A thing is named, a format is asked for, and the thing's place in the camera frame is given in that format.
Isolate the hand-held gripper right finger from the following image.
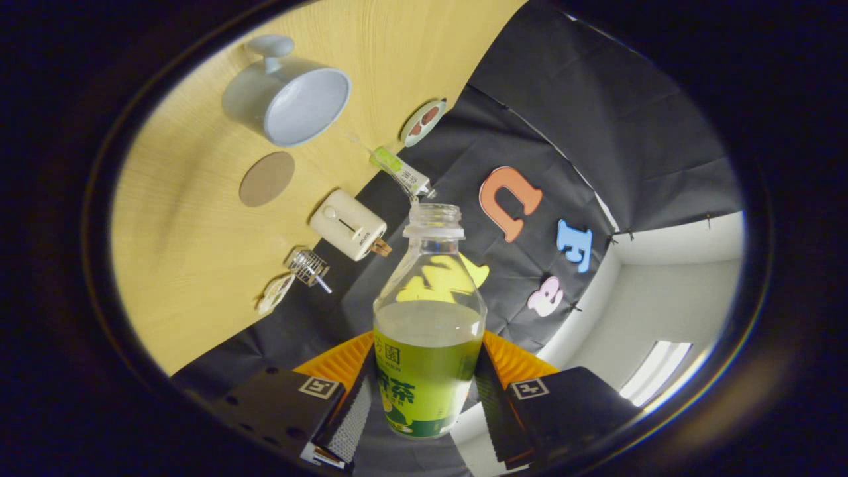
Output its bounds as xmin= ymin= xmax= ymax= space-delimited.
xmin=474 ymin=330 xmax=643 ymax=472

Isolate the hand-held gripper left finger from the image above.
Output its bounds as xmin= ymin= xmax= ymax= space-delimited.
xmin=199 ymin=331 xmax=377 ymax=471

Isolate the green label juice bottle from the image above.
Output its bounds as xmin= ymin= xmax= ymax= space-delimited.
xmin=372 ymin=203 xmax=488 ymax=440

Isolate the round brown coaster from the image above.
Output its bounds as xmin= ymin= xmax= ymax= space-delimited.
xmin=239 ymin=152 xmax=296 ymax=208

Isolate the white cup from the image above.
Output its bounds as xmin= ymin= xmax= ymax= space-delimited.
xmin=221 ymin=34 xmax=352 ymax=148

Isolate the slim white label bottle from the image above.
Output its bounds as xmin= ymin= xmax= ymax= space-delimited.
xmin=369 ymin=146 xmax=438 ymax=201

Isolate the white divided dish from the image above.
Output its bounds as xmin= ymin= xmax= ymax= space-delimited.
xmin=257 ymin=274 xmax=296 ymax=315

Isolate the ceiling light panel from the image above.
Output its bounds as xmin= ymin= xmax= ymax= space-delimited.
xmin=619 ymin=341 xmax=694 ymax=407

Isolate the white toaster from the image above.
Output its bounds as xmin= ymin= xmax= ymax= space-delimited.
xmin=309 ymin=189 xmax=388 ymax=262

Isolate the wooden table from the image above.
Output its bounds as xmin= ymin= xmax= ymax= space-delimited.
xmin=109 ymin=0 xmax=527 ymax=376

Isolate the pale green round plate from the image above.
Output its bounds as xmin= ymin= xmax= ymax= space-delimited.
xmin=399 ymin=99 xmax=448 ymax=148

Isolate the wire mesh holder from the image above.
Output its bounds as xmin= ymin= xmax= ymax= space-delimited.
xmin=285 ymin=248 xmax=330 ymax=287

